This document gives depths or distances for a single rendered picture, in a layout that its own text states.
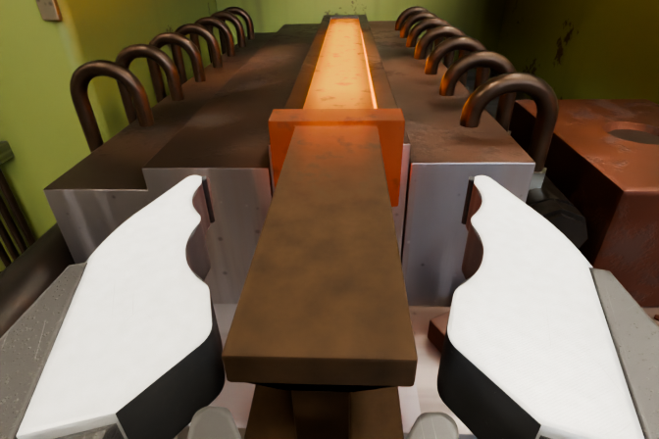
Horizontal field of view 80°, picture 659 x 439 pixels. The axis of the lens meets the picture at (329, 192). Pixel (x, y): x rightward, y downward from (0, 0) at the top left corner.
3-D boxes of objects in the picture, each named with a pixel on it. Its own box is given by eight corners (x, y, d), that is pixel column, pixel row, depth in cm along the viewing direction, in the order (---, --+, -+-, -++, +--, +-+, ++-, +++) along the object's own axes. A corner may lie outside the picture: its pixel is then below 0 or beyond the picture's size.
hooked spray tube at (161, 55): (196, 177, 27) (168, 44, 23) (137, 177, 28) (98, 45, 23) (201, 170, 28) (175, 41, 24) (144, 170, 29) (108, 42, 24)
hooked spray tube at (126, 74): (172, 213, 24) (132, 62, 19) (104, 213, 24) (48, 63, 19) (178, 204, 24) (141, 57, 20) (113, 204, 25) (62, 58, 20)
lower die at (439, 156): (497, 308, 19) (542, 143, 15) (91, 302, 20) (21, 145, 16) (398, 79, 55) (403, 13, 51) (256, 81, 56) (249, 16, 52)
